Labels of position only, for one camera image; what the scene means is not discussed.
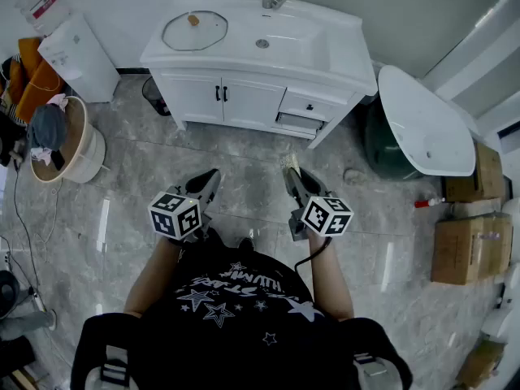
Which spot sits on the round beige basket table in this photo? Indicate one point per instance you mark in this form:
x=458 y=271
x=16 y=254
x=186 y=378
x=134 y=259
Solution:
x=87 y=148

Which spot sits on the white vanity sink cabinet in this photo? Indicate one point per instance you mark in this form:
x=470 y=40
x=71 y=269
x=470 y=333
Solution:
x=252 y=104

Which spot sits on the white water dispenser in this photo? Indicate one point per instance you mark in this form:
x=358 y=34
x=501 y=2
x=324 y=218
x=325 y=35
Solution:
x=89 y=71

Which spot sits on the black star-print shirt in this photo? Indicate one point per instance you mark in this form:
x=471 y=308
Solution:
x=243 y=339

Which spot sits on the small cardboard box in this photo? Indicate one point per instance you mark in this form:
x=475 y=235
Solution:
x=483 y=177

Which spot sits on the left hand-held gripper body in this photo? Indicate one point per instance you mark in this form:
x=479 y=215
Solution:
x=174 y=217

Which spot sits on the red and white tube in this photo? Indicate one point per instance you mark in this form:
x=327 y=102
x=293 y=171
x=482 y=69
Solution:
x=426 y=203

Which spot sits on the large cardboard box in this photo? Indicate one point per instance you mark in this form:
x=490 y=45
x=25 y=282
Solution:
x=467 y=250

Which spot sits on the flat cardboard box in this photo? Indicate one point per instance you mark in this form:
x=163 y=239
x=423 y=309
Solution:
x=481 y=364

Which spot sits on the grey cloth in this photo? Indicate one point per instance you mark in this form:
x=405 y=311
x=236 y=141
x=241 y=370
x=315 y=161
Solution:
x=46 y=126

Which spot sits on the person's left forearm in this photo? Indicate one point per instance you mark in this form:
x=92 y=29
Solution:
x=150 y=278

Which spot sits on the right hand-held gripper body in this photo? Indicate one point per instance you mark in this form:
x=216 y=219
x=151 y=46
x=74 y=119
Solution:
x=325 y=215

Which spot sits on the black smartphone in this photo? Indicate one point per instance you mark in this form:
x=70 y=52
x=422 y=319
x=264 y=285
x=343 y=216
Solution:
x=57 y=161

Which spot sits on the person's right forearm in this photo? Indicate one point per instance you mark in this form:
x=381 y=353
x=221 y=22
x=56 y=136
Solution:
x=331 y=282

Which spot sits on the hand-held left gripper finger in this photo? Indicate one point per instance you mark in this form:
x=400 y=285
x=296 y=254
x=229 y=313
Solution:
x=213 y=191
x=199 y=183

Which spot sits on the pink cloth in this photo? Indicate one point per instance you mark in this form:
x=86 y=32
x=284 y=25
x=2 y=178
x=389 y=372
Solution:
x=59 y=100

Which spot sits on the black mesh waste bin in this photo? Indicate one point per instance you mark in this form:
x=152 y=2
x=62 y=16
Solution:
x=154 y=96

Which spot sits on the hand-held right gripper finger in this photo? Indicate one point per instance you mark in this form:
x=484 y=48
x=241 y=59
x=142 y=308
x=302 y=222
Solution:
x=313 y=185
x=294 y=187

